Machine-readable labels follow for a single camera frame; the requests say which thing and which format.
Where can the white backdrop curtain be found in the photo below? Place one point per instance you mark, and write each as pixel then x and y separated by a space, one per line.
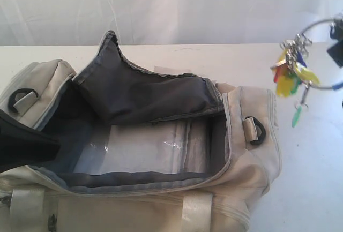
pixel 84 22

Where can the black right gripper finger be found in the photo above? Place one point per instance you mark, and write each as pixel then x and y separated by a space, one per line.
pixel 336 53

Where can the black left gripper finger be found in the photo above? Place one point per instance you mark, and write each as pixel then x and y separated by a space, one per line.
pixel 21 145

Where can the blue key tag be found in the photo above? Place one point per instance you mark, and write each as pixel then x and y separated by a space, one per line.
pixel 300 60

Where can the beige duffel bag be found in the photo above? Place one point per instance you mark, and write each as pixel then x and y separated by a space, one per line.
pixel 140 151

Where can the yellow key tag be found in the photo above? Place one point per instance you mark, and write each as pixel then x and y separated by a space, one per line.
pixel 284 86
pixel 307 75

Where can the red key tag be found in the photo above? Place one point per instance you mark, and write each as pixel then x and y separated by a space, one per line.
pixel 279 71

